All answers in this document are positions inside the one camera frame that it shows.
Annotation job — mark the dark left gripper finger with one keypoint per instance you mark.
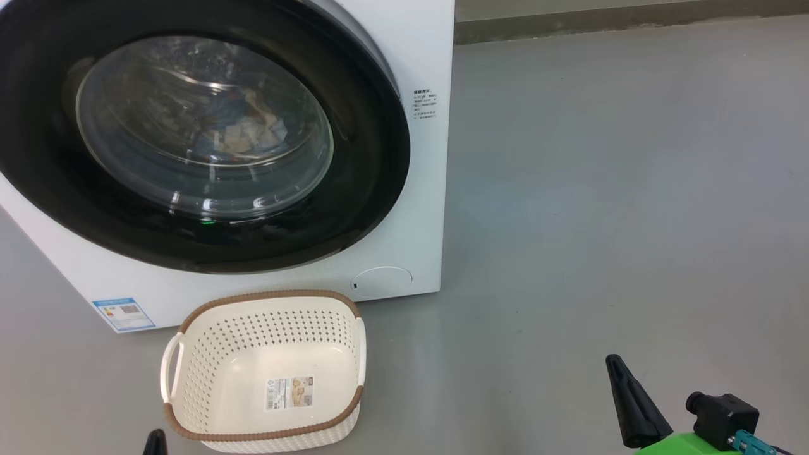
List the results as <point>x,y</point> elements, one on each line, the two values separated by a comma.
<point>155,444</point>

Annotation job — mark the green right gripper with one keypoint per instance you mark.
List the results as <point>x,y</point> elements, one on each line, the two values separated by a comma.
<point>682,445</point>

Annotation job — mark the blue bear print garment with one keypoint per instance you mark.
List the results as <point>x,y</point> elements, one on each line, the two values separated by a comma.
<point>243,126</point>

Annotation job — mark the black round glass machine door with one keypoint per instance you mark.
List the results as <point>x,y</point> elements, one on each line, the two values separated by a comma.
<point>366,158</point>

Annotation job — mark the cream perforated laundry basket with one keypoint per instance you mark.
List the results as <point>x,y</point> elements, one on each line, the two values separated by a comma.
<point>215,354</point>

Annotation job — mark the white front-load washing machine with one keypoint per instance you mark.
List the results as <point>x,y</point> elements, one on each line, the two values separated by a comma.
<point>430,189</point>

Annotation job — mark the blue energy label sticker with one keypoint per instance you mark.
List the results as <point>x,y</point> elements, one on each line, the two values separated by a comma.
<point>123,314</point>

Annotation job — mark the product label sticker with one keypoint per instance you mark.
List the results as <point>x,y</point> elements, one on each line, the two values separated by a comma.
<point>289,393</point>

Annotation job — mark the round filter cover panel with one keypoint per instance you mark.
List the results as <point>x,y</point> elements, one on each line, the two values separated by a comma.
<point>382,282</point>

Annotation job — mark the printed text label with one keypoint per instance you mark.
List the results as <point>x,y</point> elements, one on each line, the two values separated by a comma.
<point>424,104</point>

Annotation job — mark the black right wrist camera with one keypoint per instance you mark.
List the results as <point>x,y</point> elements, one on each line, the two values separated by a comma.
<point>727,420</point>

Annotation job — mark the teal right camera connector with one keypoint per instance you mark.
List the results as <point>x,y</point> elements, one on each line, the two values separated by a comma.
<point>752,443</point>

